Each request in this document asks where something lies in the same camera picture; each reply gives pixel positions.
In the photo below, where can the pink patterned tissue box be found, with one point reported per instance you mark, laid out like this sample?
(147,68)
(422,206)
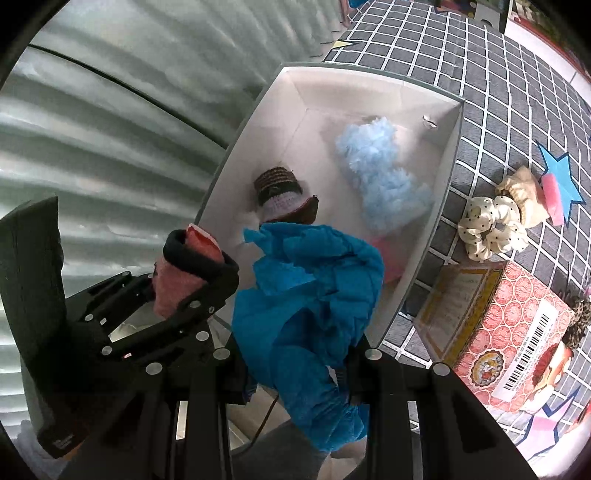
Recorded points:
(503,332)

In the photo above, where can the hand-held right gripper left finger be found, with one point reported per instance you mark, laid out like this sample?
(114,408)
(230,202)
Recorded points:
(207,406)

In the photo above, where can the pink sock with black cuff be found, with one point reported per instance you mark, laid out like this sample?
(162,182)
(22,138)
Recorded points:
(182,272)

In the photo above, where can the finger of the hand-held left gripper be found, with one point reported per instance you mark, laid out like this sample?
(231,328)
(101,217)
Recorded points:
(111,295)
(184,318)

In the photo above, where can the pink sponge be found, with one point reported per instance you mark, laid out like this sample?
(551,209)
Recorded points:
(392,264)
(554,198)

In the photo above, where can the cream polka-dot scrunchie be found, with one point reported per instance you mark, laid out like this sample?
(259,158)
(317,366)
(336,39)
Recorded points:
(491,227)

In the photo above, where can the blue crinkled cloth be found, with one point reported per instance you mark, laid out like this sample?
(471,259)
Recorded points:
(300,360)
(318,258)

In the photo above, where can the white cardboard box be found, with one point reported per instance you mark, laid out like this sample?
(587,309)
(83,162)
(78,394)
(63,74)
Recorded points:
(323,120)

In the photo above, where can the light blue fluffy scrunchie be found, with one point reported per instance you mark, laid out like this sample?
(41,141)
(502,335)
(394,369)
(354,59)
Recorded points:
(378,180)

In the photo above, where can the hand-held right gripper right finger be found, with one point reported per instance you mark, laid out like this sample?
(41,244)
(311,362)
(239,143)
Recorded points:
(397,406)

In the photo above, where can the grey checked star blanket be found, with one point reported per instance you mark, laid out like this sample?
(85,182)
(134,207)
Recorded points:
(508,101)

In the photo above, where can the beige scrunchie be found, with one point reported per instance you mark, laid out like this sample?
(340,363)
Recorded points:
(521,189)

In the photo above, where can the leopard print scrunchie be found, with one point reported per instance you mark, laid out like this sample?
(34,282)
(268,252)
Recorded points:
(577,323)

